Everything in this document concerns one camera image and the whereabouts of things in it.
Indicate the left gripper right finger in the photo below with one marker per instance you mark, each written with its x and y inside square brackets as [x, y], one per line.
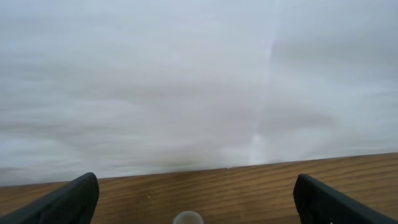
[323, 202]

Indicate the clear test tube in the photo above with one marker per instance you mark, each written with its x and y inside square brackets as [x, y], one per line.
[188, 218]

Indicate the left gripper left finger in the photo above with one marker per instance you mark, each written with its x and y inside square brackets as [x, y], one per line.
[68, 202]

